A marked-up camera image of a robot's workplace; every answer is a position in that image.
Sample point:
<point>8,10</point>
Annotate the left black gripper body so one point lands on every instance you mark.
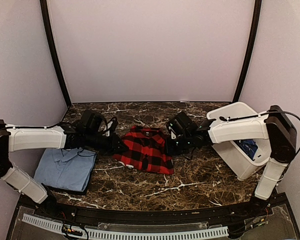
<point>106,147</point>

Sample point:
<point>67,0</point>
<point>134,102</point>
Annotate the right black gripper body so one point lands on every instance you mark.
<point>178,148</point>

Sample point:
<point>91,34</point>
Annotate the red black plaid shirt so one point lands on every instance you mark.
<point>146,151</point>

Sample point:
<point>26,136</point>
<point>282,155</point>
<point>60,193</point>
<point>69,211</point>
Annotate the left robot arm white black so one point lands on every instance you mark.
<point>91,131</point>

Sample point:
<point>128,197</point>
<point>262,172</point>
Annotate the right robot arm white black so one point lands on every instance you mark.
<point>282,136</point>

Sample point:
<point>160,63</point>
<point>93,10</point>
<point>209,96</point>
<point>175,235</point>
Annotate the folded light blue shirt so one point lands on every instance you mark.
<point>63,169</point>

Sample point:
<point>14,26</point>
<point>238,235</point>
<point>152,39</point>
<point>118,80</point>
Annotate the white plastic bin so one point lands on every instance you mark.
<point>235,122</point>

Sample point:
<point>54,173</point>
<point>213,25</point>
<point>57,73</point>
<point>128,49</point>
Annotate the blue shirt in bin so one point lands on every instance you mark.
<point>248,146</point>

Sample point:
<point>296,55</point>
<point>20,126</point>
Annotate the left clear acrylic plate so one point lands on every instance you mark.
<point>19,230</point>

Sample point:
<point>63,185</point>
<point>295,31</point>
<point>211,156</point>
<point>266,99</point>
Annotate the clear acrylic plate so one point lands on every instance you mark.
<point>19,230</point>
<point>278,226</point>

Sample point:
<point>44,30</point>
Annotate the right clear acrylic plate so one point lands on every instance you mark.
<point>278,226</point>

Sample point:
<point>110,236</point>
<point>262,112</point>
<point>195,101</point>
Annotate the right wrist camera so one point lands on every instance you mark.
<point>172,133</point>

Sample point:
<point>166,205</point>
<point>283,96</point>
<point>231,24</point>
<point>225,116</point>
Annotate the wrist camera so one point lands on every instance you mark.
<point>111,126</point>
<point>172,133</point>

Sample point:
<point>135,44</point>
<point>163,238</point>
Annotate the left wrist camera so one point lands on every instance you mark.
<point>111,126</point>

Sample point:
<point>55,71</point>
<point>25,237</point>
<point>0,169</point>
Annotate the black curved front rail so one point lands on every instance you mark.
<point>235,214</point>

